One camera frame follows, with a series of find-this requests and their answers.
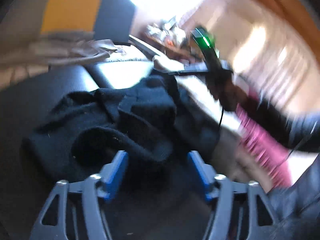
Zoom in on black knit sweater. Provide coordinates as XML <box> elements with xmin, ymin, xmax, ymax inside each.
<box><xmin>21</xmin><ymin>75</ymin><xmax>220</xmax><ymax>182</ymax></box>

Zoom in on person's right hand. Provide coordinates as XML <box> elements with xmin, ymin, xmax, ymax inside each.
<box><xmin>205</xmin><ymin>69</ymin><xmax>248</xmax><ymax>112</ymax></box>

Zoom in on beige knit sweater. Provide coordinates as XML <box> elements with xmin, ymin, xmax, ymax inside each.
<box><xmin>176</xmin><ymin>76</ymin><xmax>273</xmax><ymax>192</ymax></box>

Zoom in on jars and boxes on table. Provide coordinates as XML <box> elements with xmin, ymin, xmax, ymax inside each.
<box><xmin>144</xmin><ymin>17</ymin><xmax>188</xmax><ymax>48</ymax></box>

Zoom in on wooden side table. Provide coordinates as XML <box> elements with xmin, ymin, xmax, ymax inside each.
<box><xmin>139</xmin><ymin>32</ymin><xmax>203</xmax><ymax>63</ymax></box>

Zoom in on grey yellow blue sofa chair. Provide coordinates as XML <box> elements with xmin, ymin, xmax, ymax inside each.
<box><xmin>1</xmin><ymin>0</ymin><xmax>136</xmax><ymax>51</ymax></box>

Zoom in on grey garment on chair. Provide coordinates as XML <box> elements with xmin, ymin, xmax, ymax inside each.
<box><xmin>1</xmin><ymin>30</ymin><xmax>118</xmax><ymax>68</ymax></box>

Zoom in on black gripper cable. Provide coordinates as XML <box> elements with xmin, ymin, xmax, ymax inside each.
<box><xmin>217</xmin><ymin>104</ymin><xmax>225</xmax><ymax>131</ymax></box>

